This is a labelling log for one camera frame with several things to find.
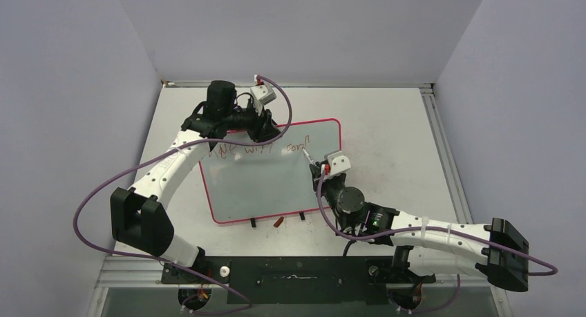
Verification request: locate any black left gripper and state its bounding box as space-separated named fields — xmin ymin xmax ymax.
xmin=223 ymin=100 xmax=282 ymax=143

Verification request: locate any white whiteboard marker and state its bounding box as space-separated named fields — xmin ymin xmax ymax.
xmin=301 ymin=148 xmax=316 ymax=166

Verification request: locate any whiteboard with pink frame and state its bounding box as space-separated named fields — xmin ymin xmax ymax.
xmin=200 ymin=118 xmax=342 ymax=224

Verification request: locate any red marker cap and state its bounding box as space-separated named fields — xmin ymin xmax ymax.
xmin=273 ymin=216 xmax=284 ymax=228

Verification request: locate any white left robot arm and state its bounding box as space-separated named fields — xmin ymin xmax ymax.
xmin=110 ymin=77 xmax=283 ymax=283

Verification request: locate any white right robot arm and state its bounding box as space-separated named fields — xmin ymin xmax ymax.
xmin=309 ymin=161 xmax=530 ymax=292

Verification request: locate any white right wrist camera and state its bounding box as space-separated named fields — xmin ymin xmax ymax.
xmin=325 ymin=150 xmax=351 ymax=177

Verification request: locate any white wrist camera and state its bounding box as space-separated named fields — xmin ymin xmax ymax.
xmin=249 ymin=79 xmax=276 ymax=116
xmin=325 ymin=150 xmax=351 ymax=177

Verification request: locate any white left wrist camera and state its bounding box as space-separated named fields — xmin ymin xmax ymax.
xmin=249 ymin=79 xmax=276 ymax=116

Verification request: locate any aluminium rail frame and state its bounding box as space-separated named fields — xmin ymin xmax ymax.
xmin=93 ymin=80 xmax=508 ymax=289

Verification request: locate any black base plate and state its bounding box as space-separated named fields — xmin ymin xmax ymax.
xmin=160 ymin=256 xmax=437 ymax=306

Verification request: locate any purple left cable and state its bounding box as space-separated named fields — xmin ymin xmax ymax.
xmin=73 ymin=75 xmax=294 ymax=316

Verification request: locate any purple cable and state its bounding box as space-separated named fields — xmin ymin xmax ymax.
xmin=73 ymin=75 xmax=294 ymax=316
xmin=316 ymin=168 xmax=558 ymax=314

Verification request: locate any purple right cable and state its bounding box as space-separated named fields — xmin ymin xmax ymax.
xmin=316 ymin=168 xmax=558 ymax=314

